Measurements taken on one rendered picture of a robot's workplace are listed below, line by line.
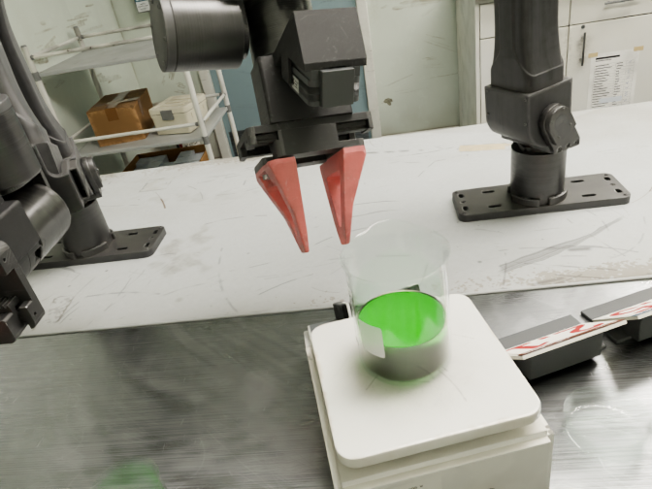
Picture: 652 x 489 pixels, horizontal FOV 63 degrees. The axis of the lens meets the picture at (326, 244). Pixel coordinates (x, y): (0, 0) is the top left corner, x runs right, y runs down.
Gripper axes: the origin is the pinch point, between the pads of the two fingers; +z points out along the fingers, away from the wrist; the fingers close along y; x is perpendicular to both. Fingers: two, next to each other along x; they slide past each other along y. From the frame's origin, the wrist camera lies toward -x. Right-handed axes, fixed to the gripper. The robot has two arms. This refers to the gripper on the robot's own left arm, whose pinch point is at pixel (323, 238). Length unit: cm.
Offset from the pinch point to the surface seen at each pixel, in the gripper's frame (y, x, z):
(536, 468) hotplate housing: 5.5, -14.8, 15.7
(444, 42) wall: 157, 219, -96
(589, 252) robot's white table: 29.3, 3.7, 7.0
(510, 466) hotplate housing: 3.9, -14.9, 15.1
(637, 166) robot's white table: 48, 13, -1
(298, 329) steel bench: -1.6, 9.7, 8.3
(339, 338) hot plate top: -2.2, -6.2, 7.1
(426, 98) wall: 150, 238, -70
